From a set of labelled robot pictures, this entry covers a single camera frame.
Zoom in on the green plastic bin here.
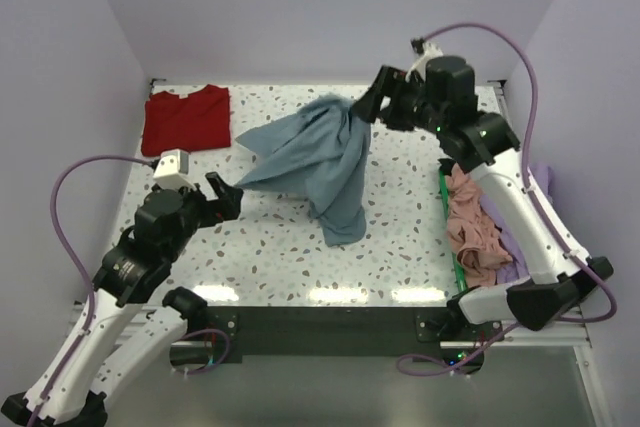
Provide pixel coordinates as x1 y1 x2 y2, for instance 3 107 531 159
437 168 472 294

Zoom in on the crumpled lilac t-shirt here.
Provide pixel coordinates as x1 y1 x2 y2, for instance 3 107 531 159
480 162 554 284

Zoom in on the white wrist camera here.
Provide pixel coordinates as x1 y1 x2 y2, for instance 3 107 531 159
409 38 444 79
153 149 195 191

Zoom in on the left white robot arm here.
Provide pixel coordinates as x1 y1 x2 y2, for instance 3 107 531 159
1 172 244 426

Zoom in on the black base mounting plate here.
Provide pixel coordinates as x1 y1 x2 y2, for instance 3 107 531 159
169 304 505 368

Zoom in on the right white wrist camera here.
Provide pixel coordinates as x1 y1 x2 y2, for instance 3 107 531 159
409 38 444 79

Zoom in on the folded red t-shirt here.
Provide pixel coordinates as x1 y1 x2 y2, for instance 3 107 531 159
141 84 231 157

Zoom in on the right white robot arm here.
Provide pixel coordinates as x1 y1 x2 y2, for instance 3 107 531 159
352 56 614 340

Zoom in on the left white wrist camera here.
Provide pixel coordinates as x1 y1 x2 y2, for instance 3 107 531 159
153 149 195 191

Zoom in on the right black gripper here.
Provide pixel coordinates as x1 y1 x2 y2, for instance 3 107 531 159
350 65 447 136

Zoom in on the blue-grey t-shirt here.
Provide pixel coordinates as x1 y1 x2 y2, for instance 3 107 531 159
236 95 371 247

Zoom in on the crumpled pink t-shirt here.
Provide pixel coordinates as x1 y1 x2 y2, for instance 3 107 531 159
445 163 511 287

